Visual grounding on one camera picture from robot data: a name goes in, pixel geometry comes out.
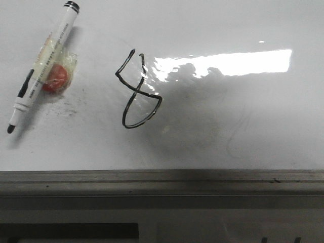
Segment white black whiteboard marker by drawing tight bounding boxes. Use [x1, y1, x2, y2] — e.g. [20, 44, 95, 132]
[7, 1, 80, 134]

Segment white whiteboard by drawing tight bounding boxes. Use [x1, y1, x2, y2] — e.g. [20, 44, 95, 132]
[1, 1, 323, 210]

